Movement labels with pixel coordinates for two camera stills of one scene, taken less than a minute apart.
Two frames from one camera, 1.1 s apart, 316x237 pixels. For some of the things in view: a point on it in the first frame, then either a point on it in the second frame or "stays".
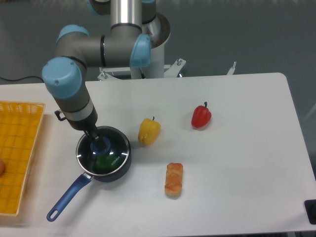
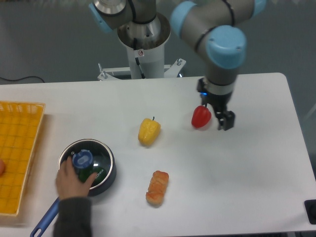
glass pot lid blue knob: x=110 y=161 → x=89 y=156
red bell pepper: x=201 y=116 stays
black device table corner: x=310 y=205 stays
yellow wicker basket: x=20 y=123 stays
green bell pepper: x=102 y=162 → x=84 y=173
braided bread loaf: x=174 y=174 → x=157 y=187
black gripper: x=89 y=126 → x=219 y=102
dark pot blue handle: x=85 y=179 → x=89 y=156
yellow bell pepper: x=149 y=130 stays
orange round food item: x=2 y=167 stays
